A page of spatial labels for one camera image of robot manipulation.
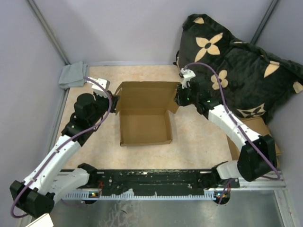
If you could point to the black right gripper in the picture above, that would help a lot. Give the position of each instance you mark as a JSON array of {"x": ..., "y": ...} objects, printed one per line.
[{"x": 179, "y": 98}]

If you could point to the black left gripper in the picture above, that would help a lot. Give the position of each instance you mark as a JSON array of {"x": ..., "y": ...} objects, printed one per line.
[{"x": 114, "y": 99}]

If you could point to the brown cardboard box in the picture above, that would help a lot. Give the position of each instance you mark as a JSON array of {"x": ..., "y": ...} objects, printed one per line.
[{"x": 143, "y": 108}]

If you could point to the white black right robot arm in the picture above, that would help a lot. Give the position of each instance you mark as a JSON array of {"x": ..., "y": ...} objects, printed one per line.
[{"x": 257, "y": 153}]

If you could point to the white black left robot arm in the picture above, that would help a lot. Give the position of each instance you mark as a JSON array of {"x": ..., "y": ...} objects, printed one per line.
[{"x": 37, "y": 194}]

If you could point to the small folded cardboard box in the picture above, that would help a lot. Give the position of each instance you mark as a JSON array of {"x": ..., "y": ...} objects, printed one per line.
[{"x": 257, "y": 124}]

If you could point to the grey folded cloth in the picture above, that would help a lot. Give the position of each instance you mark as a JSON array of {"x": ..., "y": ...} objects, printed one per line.
[{"x": 73, "y": 75}]

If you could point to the black floral plush pillow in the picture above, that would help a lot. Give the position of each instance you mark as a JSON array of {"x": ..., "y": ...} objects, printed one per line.
[{"x": 253, "y": 82}]

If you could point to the white sheet corner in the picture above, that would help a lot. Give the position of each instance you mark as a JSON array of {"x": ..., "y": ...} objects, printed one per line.
[{"x": 43, "y": 221}]

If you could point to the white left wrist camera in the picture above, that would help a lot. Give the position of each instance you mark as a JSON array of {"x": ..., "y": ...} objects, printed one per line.
[{"x": 99, "y": 86}]

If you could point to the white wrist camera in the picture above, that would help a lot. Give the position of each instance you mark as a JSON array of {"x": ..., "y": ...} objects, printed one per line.
[
  {"x": 99, "y": 86},
  {"x": 187, "y": 75}
]

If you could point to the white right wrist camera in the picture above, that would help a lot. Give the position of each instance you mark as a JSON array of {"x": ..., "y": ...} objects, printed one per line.
[{"x": 187, "y": 75}]

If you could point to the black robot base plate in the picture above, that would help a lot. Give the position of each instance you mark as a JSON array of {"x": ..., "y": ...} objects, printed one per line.
[{"x": 165, "y": 182}]

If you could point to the white perforated cable duct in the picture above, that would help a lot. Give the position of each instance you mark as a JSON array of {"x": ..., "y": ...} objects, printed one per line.
[{"x": 129, "y": 195}]

